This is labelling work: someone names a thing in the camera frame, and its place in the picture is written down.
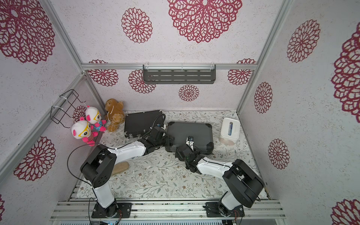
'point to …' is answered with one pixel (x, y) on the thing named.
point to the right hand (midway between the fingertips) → (182, 148)
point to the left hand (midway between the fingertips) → (170, 139)
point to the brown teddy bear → (115, 115)
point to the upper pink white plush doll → (93, 116)
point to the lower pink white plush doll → (82, 129)
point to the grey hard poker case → (201, 133)
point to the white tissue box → (230, 132)
